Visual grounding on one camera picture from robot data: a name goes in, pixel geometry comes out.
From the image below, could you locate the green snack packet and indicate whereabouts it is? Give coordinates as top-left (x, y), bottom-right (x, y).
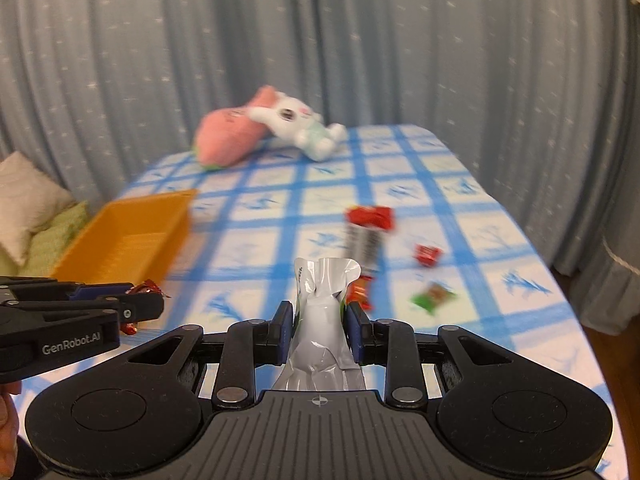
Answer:
top-left (409, 281), bottom-right (458, 317)

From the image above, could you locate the person's left hand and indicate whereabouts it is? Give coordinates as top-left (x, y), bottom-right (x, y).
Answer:
top-left (0, 381), bottom-right (23, 453)

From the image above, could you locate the grey star curtain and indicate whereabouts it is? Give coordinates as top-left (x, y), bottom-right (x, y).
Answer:
top-left (0, 0), bottom-right (640, 333)

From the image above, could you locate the small red snack packet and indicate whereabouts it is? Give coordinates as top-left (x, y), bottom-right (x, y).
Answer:
top-left (413, 243), bottom-right (444, 268)

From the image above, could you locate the blue checked tablecloth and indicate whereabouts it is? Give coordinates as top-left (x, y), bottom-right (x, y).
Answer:
top-left (20, 124), bottom-right (596, 480)

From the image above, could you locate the clear striped snack packet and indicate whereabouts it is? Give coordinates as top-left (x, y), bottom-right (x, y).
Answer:
top-left (344, 224), bottom-right (385, 275)

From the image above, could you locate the orange plastic basket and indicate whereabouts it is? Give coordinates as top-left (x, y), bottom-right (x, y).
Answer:
top-left (50, 189), bottom-right (199, 287)

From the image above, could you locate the white silver snack packet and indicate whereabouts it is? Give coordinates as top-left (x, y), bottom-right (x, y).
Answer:
top-left (272, 256), bottom-right (368, 392)

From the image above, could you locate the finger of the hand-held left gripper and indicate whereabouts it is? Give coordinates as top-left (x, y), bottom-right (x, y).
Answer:
top-left (0, 292), bottom-right (166, 334)
top-left (0, 276), bottom-right (134, 303)

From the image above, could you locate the large red snack packet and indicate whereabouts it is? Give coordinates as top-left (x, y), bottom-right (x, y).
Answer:
top-left (346, 205), bottom-right (397, 234)

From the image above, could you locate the red twisted candy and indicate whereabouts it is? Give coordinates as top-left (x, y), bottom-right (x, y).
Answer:
top-left (120, 279), bottom-right (170, 336)

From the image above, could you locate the light green sofa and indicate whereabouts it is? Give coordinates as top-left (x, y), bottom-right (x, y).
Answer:
top-left (0, 247), bottom-right (36, 281)

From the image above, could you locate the green zigzag pillow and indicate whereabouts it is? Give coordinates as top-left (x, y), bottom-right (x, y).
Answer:
top-left (29, 202), bottom-right (92, 281)

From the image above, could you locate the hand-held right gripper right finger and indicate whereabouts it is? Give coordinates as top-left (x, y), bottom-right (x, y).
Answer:
top-left (346, 301), bottom-right (513, 409)

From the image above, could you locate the orange red snack packet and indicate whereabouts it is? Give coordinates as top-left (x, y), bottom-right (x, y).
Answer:
top-left (347, 276), bottom-right (377, 312)

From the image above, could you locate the white bunny plush toy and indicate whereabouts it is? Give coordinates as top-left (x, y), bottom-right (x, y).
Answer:
top-left (247, 91), bottom-right (346, 162)

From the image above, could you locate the beige pillow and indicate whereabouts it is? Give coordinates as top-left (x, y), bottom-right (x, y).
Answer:
top-left (0, 151), bottom-right (76, 267)

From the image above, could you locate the pink plush toy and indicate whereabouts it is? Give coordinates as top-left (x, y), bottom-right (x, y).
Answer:
top-left (192, 85), bottom-right (281, 173)

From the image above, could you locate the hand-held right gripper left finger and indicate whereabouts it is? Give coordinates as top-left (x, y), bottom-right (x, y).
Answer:
top-left (127, 301), bottom-right (294, 409)

